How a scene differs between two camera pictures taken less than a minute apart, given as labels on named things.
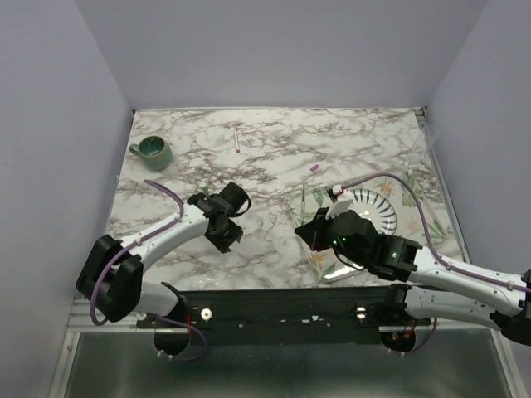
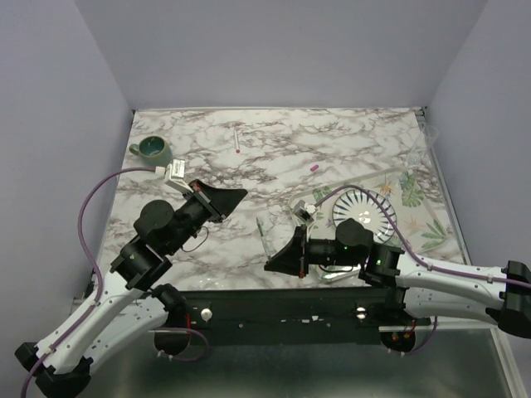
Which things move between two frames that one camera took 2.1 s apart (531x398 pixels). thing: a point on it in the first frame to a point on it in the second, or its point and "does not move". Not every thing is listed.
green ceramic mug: x=154 y=151 does not move
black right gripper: x=312 y=232 to x=288 y=260
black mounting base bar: x=302 y=317 does not move
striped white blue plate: x=372 y=206 does not move
